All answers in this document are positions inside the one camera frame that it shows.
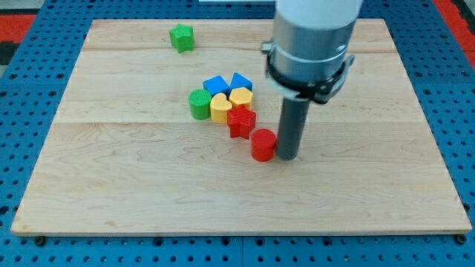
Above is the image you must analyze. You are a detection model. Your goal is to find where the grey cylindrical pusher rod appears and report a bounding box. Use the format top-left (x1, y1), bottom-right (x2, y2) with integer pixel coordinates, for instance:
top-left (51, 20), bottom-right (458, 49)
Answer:
top-left (275, 99), bottom-right (310, 160)

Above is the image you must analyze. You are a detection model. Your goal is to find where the red cylinder block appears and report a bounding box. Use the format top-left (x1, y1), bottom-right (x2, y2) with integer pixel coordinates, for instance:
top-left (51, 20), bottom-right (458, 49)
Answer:
top-left (251, 129), bottom-right (277, 162)

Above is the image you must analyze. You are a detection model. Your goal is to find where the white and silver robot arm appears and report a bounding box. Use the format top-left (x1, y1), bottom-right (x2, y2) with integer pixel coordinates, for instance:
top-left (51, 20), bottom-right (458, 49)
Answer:
top-left (261, 0), bottom-right (363, 160)

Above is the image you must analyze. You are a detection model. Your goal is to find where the red star block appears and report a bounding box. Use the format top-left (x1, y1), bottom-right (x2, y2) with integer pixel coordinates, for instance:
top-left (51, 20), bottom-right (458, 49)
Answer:
top-left (227, 105), bottom-right (257, 139)

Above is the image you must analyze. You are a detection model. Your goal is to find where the green star block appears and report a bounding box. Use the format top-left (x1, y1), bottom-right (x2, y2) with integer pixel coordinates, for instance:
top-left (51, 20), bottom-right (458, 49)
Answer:
top-left (168, 24), bottom-right (194, 53)

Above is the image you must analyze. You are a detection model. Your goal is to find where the yellow hexagon block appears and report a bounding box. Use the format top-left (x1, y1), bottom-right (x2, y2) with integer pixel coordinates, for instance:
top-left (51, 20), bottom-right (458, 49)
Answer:
top-left (229, 87), bottom-right (254, 110)

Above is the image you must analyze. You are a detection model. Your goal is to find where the blue triangle block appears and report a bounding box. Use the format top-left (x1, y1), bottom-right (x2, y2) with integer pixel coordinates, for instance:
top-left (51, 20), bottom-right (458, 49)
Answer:
top-left (229, 72), bottom-right (253, 91)

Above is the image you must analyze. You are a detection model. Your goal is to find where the yellow heart block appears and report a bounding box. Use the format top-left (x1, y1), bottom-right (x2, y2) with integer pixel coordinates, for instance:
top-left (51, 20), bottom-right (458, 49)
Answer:
top-left (210, 93), bottom-right (233, 124)

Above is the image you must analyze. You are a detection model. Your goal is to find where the blue cube block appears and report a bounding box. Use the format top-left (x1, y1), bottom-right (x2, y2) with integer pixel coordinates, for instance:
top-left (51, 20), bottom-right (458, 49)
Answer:
top-left (203, 76), bottom-right (230, 96)

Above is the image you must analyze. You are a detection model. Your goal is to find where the green cylinder block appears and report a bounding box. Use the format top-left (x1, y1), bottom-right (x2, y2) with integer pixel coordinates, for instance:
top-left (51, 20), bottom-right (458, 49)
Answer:
top-left (189, 89), bottom-right (212, 120)

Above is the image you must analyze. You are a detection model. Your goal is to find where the wooden board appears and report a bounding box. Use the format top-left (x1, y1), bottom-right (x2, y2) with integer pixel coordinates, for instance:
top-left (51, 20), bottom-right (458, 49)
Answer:
top-left (11, 19), bottom-right (472, 237)

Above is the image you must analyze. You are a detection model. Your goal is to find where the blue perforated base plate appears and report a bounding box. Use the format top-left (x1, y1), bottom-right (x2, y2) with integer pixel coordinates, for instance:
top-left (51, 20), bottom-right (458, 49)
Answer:
top-left (1, 0), bottom-right (474, 266)

